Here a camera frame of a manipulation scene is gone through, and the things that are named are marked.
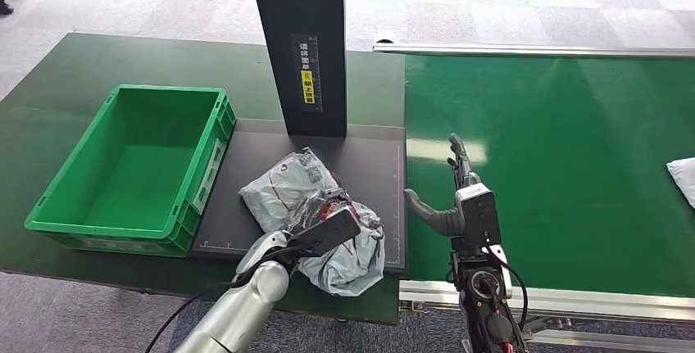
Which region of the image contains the grey plastic mailer package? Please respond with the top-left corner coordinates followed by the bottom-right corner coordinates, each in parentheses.
top-left (238, 147), bottom-right (387, 298)

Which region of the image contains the black inbound scanner machine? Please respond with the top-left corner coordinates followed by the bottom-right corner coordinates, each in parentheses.
top-left (189, 0), bottom-right (408, 277)

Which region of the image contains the white plastic mailer package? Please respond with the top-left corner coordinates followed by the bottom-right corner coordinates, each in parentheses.
top-left (665, 157), bottom-right (695, 210)

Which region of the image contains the aluminium conveyor side rail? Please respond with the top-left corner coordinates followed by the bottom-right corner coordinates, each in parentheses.
top-left (398, 278), bottom-right (695, 325)
top-left (372, 30), bottom-right (695, 59)

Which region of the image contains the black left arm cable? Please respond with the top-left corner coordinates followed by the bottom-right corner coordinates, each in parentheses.
top-left (144, 246), bottom-right (297, 353)

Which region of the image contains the green plastic crate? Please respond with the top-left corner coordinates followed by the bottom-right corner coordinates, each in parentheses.
top-left (24, 84), bottom-right (237, 259)

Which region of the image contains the grey conveyor support bracket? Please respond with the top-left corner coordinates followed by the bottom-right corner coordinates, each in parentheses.
top-left (520, 315), bottom-right (695, 353)

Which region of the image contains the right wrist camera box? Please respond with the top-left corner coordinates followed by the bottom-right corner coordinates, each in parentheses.
top-left (453, 183), bottom-right (502, 238)

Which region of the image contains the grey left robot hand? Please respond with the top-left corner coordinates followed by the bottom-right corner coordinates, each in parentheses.
top-left (286, 189), bottom-right (352, 233)

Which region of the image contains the black yellow label sticker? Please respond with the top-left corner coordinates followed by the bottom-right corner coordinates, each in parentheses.
top-left (290, 33), bottom-right (324, 113)

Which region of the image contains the green conveyor belt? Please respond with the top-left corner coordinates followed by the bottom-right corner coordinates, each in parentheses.
top-left (404, 54), bottom-right (695, 300)

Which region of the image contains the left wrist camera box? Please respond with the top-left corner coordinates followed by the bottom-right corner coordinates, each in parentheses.
top-left (290, 206), bottom-right (363, 258)

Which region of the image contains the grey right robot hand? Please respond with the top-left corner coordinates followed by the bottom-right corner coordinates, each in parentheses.
top-left (403, 133), bottom-right (483, 238)

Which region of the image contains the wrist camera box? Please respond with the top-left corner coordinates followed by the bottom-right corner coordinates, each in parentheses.
top-left (453, 183), bottom-right (502, 238)
top-left (290, 206), bottom-right (363, 258)

